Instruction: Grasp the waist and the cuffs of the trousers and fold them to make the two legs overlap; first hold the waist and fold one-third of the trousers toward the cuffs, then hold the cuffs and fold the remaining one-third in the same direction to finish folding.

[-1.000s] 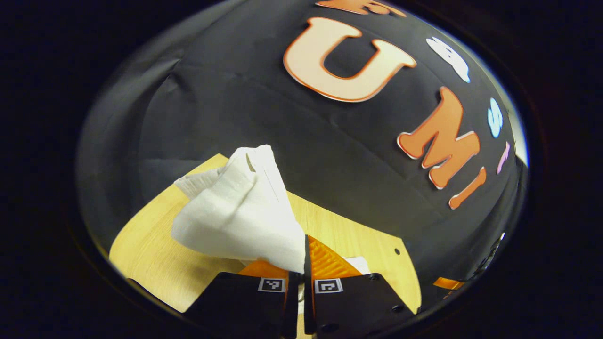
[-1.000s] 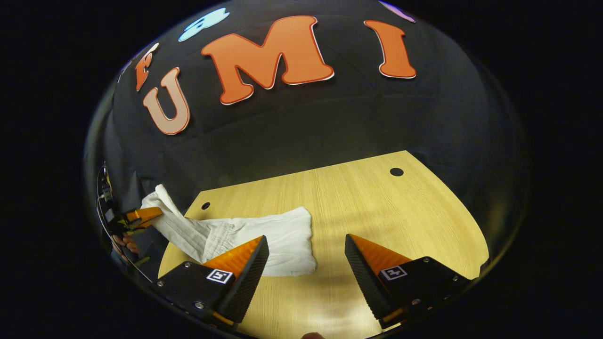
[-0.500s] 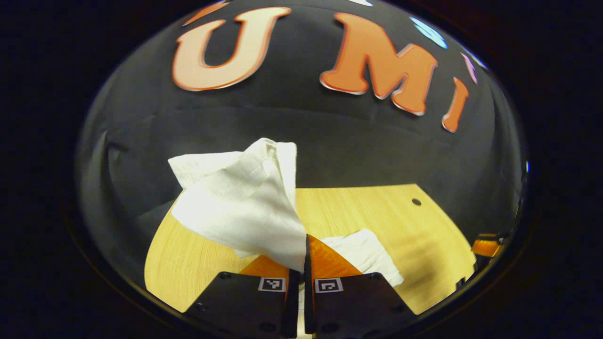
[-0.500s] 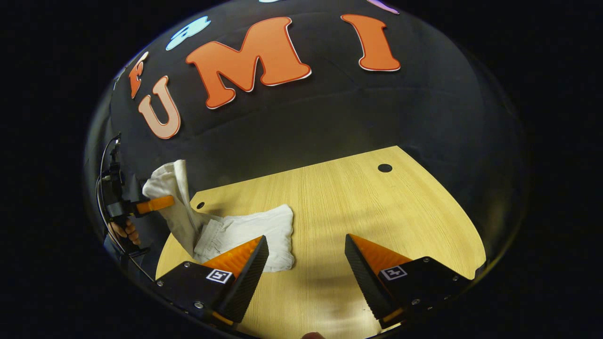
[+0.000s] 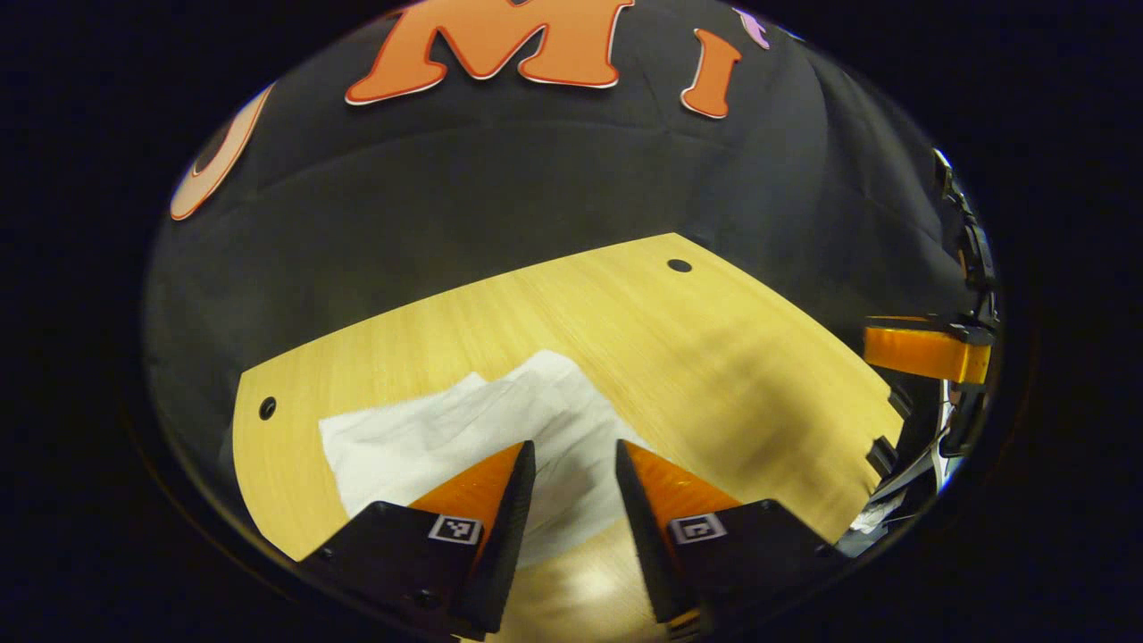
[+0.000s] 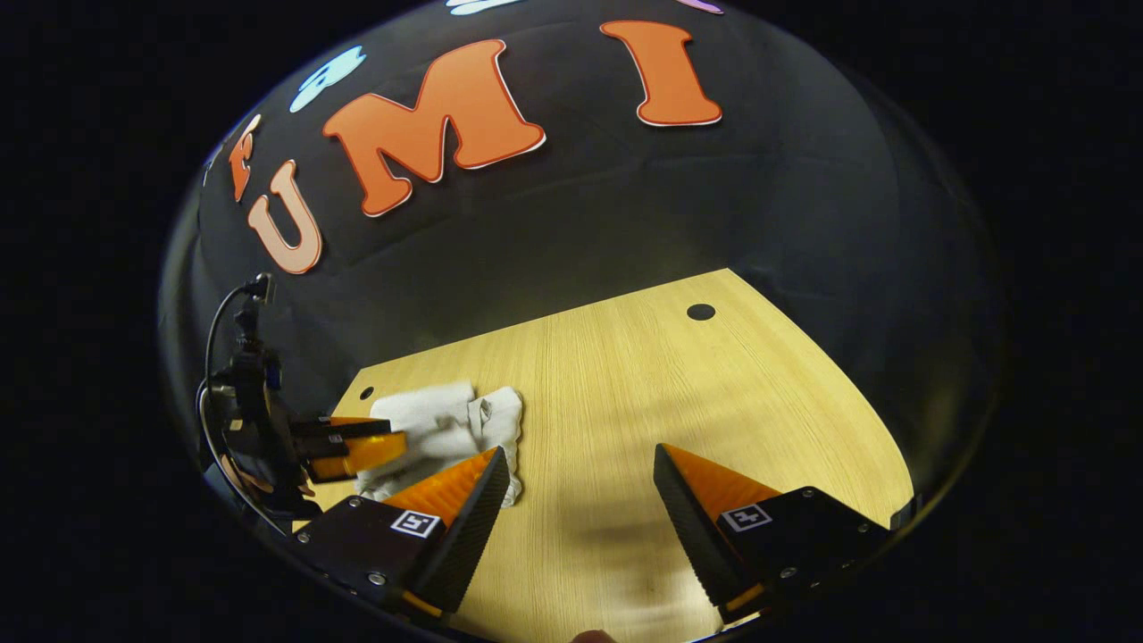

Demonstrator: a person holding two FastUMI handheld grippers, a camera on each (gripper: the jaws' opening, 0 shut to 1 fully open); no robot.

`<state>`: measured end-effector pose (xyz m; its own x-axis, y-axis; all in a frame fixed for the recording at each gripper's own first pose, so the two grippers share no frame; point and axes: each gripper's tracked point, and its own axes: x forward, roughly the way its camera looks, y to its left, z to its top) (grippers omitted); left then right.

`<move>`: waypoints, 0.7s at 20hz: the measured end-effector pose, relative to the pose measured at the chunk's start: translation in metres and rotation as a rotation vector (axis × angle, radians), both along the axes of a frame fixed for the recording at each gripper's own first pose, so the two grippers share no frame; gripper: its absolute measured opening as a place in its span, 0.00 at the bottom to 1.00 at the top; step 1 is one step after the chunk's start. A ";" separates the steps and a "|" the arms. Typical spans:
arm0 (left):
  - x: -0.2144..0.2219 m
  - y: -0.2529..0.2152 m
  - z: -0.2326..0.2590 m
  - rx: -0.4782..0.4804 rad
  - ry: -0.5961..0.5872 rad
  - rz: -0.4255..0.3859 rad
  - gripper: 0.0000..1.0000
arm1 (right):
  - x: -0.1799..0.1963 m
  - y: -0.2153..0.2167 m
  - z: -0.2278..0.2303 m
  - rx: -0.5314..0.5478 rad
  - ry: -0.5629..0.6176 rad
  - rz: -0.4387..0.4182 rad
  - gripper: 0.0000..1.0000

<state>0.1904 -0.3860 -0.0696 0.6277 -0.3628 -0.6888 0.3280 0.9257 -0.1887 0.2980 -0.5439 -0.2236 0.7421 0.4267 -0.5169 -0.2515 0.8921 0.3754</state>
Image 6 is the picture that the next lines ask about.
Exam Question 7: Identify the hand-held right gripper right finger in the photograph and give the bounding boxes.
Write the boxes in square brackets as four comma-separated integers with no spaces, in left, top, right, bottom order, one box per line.
[653,442,894,619]

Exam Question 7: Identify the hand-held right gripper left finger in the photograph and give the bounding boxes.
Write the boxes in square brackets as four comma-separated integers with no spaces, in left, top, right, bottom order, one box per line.
[290,445,512,622]

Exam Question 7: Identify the white jeans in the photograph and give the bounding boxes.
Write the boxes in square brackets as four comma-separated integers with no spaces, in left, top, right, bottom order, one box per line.
[353,381,525,510]

